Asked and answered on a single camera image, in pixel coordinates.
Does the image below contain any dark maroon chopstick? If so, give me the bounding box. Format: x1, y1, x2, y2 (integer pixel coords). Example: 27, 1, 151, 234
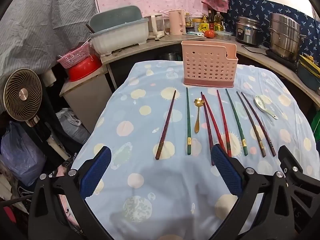
200, 92, 215, 166

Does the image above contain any red chopstick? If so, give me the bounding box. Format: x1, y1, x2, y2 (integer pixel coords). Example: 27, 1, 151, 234
216, 89, 232, 157
202, 94, 225, 153

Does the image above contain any black power cable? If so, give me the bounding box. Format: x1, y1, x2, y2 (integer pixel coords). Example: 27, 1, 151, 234
241, 44, 269, 55

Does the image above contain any grey striped curtain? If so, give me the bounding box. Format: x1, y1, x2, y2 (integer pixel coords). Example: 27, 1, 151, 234
0, 0, 100, 100

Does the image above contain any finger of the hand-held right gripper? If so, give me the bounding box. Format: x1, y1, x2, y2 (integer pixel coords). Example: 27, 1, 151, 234
278, 145, 320, 193

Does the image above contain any white electric appliance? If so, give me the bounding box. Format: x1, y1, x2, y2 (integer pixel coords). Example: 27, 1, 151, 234
146, 14, 165, 40

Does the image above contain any dark purple chopstick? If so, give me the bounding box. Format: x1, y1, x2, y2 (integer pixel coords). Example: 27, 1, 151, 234
240, 92, 276, 157

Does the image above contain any bluish plastic bag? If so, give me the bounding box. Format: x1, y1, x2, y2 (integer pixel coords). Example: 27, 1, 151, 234
0, 121, 47, 185

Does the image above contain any pink plastic basket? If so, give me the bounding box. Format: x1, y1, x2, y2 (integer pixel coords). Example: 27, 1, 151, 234
57, 42, 90, 69

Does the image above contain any red plastic basin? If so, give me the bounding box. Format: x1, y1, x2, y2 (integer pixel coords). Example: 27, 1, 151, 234
67, 54, 103, 82

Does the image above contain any navy floral cloth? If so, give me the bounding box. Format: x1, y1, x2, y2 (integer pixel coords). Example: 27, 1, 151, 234
227, 0, 320, 55

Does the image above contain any dark red-brown chopstick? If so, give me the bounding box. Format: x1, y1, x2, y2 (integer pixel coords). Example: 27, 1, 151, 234
155, 90, 177, 160

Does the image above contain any pink electric kettle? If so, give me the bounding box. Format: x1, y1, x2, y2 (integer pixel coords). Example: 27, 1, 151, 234
168, 10, 187, 35

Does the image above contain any blue polka dot tablecloth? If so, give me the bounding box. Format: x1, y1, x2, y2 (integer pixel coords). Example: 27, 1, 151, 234
71, 60, 315, 240

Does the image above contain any dark sauce bottle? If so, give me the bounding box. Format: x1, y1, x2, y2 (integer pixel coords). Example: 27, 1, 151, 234
207, 10, 215, 30

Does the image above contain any yellow cooking oil bottle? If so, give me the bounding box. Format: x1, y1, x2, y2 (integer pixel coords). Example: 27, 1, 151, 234
214, 12, 225, 32

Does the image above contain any grey white plastic bag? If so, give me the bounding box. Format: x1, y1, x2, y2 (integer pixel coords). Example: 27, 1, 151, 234
56, 108, 90, 144

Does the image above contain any steel rice cooker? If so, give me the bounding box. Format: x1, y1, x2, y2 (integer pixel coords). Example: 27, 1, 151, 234
236, 16, 262, 47

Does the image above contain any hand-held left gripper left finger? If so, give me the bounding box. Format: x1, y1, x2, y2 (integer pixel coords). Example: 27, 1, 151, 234
27, 146, 113, 240

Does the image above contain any white dish rack grey lid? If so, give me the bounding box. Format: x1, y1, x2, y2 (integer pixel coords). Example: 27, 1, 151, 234
86, 5, 150, 55

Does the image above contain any white ceramic spoon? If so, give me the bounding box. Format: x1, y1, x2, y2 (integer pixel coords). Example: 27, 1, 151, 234
254, 95, 279, 120

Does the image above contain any green chopstick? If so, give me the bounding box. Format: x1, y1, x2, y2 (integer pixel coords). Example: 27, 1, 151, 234
186, 87, 192, 155
225, 88, 248, 155

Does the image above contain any brown chopstick gold band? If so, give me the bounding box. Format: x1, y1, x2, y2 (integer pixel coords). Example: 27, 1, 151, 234
236, 91, 267, 157

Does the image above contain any steel steamer pot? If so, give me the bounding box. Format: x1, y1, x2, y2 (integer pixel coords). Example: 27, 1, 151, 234
268, 13, 308, 59

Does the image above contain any gold flower spoon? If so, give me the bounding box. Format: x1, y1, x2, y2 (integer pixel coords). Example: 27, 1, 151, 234
194, 98, 205, 133

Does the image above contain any green plastic bag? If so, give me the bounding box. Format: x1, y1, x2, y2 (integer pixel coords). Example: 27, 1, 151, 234
311, 110, 320, 140

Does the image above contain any brown round desk fan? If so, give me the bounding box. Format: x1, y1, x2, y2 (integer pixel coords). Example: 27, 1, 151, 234
4, 68, 43, 128

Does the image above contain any stack of yellow green bowls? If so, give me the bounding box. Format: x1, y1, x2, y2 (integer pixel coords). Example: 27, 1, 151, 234
297, 54, 320, 90

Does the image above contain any yellow lid jar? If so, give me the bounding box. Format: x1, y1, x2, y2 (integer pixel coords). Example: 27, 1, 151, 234
192, 19, 203, 33

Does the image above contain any clear food container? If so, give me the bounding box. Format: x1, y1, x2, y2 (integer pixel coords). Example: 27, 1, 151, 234
214, 31, 232, 40

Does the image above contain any pink perforated utensil holder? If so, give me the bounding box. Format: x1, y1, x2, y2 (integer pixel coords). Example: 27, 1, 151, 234
181, 41, 238, 85

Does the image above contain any black induction cooker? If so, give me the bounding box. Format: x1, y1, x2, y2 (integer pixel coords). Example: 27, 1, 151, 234
265, 49, 298, 67

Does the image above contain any pink printed cloth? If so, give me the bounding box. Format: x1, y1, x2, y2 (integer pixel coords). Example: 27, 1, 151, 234
56, 166, 84, 233

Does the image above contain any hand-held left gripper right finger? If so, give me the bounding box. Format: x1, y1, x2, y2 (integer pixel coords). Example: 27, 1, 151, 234
210, 144, 298, 240

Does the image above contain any wooden corner counter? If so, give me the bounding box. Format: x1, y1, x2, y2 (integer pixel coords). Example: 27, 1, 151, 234
100, 34, 320, 110

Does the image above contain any grey side cabinet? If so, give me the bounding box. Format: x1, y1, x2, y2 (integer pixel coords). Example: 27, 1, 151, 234
59, 66, 115, 133

